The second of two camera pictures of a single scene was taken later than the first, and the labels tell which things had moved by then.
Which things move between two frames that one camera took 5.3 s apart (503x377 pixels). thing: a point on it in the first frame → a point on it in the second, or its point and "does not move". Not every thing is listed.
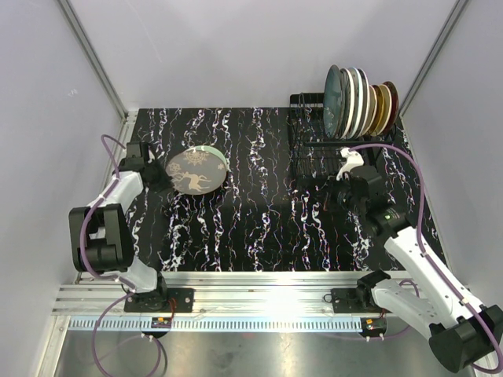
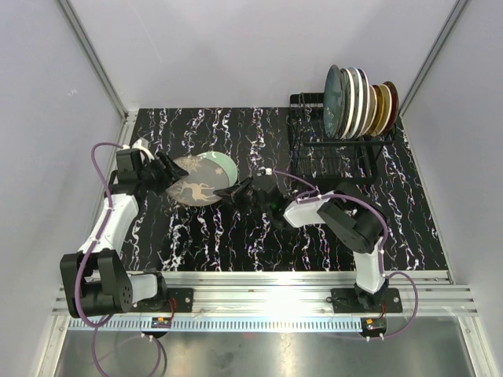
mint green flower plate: [203, 163] → [227, 162]
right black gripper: [345, 179] → [236, 191]
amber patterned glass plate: [380, 110] does not move
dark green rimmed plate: [365, 104] does not move
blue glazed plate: [332, 101] does not move
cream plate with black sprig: [387, 108] does not move
